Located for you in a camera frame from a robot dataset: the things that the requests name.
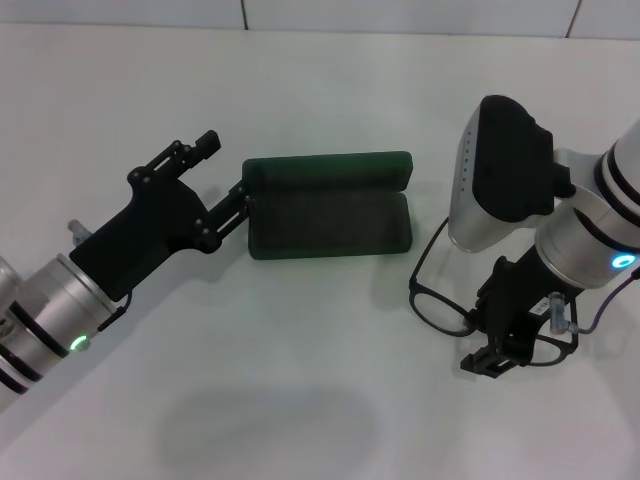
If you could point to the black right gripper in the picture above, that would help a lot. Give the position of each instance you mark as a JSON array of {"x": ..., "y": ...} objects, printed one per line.
[{"x": 515, "y": 295}]

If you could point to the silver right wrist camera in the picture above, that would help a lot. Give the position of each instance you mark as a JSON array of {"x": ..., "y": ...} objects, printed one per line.
[{"x": 500, "y": 165}]

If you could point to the green glasses case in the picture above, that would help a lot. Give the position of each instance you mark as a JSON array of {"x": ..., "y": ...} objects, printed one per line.
[{"x": 325, "y": 225}]

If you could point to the black glasses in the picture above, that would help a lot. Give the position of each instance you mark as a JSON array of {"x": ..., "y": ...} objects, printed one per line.
[{"x": 411, "y": 290}]

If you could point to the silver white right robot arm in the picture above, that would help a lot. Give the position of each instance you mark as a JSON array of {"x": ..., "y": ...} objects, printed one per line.
[{"x": 590, "y": 225}]

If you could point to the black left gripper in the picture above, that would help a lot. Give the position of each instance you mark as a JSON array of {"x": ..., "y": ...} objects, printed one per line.
[{"x": 150, "y": 220}]

